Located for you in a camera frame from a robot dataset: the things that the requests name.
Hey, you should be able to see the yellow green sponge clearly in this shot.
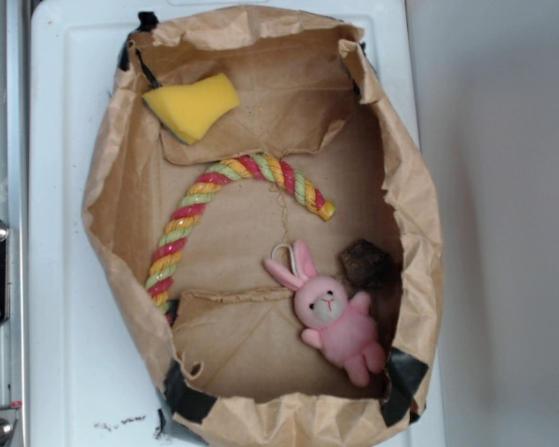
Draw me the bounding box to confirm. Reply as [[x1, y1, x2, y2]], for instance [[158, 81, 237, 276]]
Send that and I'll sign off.
[[142, 74, 240, 144]]

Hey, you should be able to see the brown paper bag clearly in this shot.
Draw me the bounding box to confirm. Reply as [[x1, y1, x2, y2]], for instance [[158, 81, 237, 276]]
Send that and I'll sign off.
[[83, 5, 443, 446]]

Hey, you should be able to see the dark brown rough lump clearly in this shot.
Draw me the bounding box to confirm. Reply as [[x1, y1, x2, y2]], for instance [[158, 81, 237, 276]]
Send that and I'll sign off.
[[339, 239, 393, 289]]

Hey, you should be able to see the pink plush bunny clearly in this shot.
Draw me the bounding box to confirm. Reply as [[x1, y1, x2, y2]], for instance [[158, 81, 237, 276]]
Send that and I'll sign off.
[[264, 240, 387, 387]]

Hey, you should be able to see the multicolour twisted rope toy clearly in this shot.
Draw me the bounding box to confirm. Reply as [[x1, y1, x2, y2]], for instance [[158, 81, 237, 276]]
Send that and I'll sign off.
[[144, 154, 335, 314]]

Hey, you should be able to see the aluminium frame rail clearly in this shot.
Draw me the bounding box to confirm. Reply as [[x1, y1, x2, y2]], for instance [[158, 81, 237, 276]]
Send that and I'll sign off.
[[0, 1, 34, 446]]

